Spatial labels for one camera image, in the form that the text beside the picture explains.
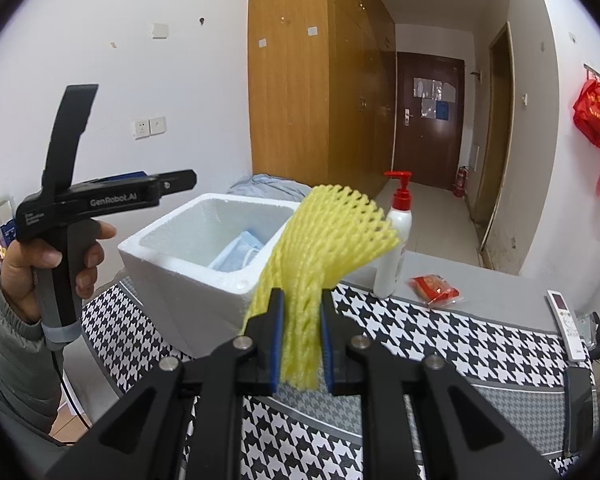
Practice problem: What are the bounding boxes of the red fire extinguisher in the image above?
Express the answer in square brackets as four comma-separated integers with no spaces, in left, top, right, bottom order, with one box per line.
[453,166,468,198]

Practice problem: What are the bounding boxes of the black smartphone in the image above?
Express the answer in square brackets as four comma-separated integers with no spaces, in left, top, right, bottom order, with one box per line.
[565,366,594,455]

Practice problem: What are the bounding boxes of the blue face mask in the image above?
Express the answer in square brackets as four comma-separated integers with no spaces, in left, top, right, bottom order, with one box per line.
[208,231,264,273]

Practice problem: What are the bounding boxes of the person left hand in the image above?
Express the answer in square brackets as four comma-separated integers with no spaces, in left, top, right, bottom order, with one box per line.
[0,222,117,324]

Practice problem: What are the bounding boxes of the red snack packet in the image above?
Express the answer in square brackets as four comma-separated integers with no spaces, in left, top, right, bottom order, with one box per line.
[408,274,463,308]

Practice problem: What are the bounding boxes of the grey jacket forearm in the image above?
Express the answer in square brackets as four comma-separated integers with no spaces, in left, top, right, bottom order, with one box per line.
[0,271,61,438]

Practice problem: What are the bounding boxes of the light blue cloth pile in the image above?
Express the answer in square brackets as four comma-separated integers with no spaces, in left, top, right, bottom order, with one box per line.
[226,174,312,203]

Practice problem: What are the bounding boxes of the wooden wardrobe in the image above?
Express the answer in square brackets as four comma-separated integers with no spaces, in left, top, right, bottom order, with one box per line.
[248,0,396,197]

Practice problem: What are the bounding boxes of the yellow foam net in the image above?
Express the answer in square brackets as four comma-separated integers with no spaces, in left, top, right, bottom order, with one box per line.
[245,185,393,390]

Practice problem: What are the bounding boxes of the wall socket pair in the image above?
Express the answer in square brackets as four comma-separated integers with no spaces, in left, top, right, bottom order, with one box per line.
[133,116,166,140]

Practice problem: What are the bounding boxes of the houndstooth table mat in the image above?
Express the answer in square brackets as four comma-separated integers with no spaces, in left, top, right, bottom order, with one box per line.
[78,282,600,480]

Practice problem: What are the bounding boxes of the dark brown door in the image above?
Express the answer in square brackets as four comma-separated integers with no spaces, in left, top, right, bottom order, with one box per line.
[393,52,465,190]

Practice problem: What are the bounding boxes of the white remote control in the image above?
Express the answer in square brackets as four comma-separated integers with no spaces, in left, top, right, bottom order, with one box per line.
[547,289,586,362]

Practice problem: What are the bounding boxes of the white pump lotion bottle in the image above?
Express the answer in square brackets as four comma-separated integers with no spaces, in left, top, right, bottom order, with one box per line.
[373,170,413,299]

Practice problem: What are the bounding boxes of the white foam box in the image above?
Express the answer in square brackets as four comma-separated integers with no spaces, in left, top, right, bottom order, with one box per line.
[118,193,299,359]

